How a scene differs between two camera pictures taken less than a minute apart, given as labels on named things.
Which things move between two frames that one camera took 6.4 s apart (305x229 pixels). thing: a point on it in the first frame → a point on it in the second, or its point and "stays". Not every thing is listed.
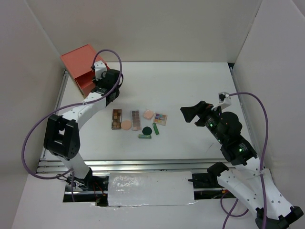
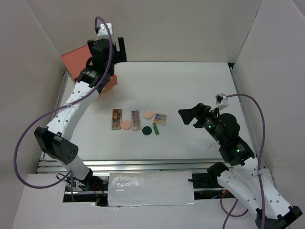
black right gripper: [201, 109] stays
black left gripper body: [99, 82] → [115, 50]
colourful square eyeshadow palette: [160, 119] stays
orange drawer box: [79, 62] stays
